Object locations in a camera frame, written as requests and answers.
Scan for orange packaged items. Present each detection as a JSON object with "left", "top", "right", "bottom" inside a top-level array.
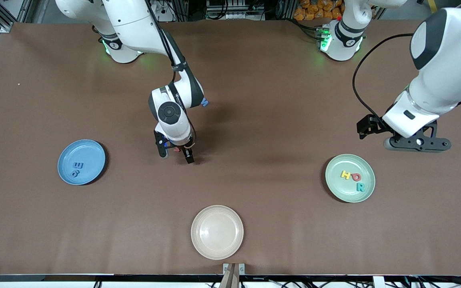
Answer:
[{"left": 293, "top": 0, "right": 345, "bottom": 21}]

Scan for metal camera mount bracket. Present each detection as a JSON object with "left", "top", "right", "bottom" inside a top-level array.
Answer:
[{"left": 219, "top": 263, "right": 245, "bottom": 288}]

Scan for blue plate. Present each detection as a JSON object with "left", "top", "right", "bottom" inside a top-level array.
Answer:
[{"left": 57, "top": 139, "right": 106, "bottom": 186}]

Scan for white power strip with plugs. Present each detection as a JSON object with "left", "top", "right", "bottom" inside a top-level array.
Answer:
[{"left": 150, "top": 0, "right": 175, "bottom": 22}]

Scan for light green plate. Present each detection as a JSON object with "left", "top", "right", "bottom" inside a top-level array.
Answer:
[{"left": 325, "top": 154, "right": 376, "bottom": 203}]

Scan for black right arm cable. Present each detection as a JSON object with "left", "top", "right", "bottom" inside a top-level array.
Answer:
[{"left": 144, "top": 0, "right": 197, "bottom": 148}]

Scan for long white power strip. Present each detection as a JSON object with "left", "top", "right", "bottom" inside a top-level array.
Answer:
[{"left": 224, "top": 12, "right": 265, "bottom": 20}]

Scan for brown table cover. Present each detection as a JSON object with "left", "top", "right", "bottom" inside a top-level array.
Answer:
[{"left": 0, "top": 20, "right": 461, "bottom": 277}]

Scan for beige plate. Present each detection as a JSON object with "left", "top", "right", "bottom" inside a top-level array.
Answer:
[{"left": 191, "top": 205, "right": 244, "bottom": 260}]

